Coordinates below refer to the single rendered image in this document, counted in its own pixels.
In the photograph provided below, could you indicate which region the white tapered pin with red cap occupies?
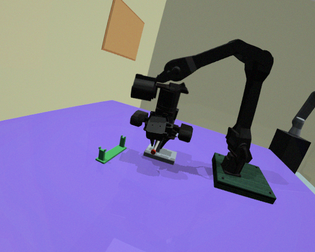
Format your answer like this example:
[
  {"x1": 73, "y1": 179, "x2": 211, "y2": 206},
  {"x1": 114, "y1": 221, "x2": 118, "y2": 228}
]
[{"x1": 151, "y1": 141, "x2": 159, "y2": 154}]

